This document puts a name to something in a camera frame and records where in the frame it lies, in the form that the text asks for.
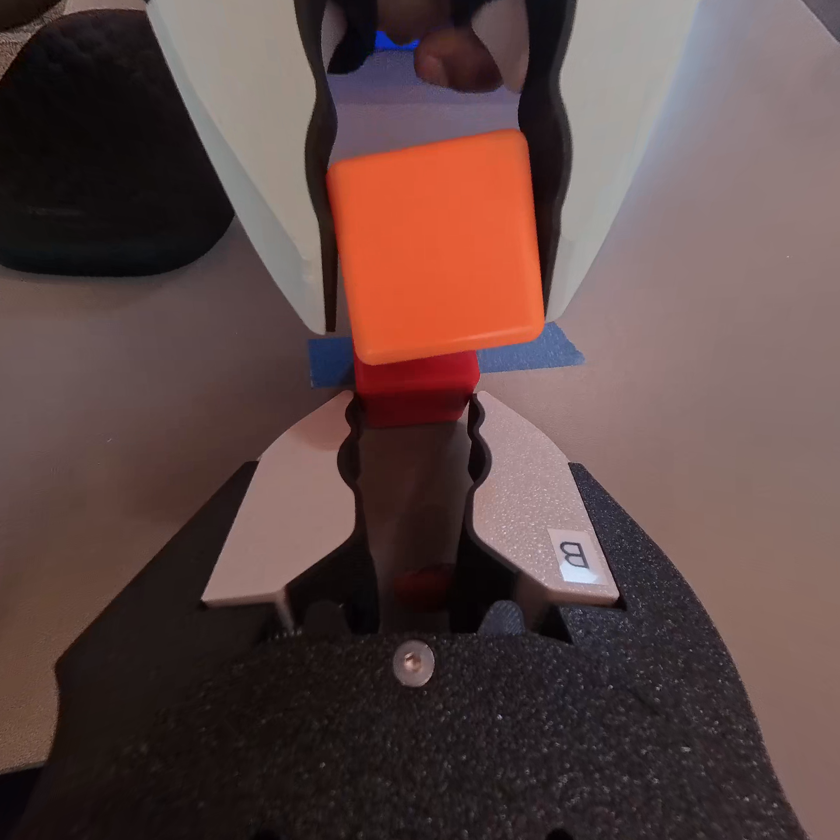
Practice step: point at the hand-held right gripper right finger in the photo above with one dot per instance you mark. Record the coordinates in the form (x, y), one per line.
(532, 512)

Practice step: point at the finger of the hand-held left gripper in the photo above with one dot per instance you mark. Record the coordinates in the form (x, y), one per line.
(243, 118)
(617, 118)

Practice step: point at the black textured armrest pad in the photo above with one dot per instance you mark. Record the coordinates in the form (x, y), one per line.
(105, 145)

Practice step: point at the blue tape strip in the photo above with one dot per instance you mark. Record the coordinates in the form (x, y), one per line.
(538, 352)

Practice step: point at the red foam cube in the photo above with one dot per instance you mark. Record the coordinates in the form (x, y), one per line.
(414, 391)

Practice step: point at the orange foam cube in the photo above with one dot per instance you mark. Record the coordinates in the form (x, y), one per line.
(436, 247)

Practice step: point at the person's left hand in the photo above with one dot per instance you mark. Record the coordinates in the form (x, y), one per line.
(460, 59)

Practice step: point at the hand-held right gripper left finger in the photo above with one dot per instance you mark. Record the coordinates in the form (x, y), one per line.
(276, 525)

